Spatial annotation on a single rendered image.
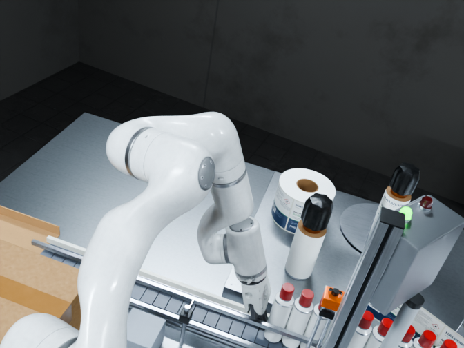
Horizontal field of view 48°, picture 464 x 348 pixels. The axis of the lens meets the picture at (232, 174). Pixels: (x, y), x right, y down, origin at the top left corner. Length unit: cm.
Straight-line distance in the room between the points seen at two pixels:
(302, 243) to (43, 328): 86
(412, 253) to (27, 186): 141
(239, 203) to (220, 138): 19
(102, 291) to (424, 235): 58
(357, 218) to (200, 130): 109
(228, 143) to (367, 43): 266
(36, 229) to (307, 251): 88
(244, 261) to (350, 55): 255
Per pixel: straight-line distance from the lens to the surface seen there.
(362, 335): 140
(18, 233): 182
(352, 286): 109
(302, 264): 163
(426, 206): 109
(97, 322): 88
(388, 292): 108
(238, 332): 150
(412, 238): 101
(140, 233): 89
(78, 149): 218
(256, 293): 134
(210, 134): 99
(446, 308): 182
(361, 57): 365
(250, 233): 124
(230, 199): 112
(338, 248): 184
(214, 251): 128
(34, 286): 127
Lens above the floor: 207
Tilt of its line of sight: 36 degrees down
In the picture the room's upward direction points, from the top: 11 degrees clockwise
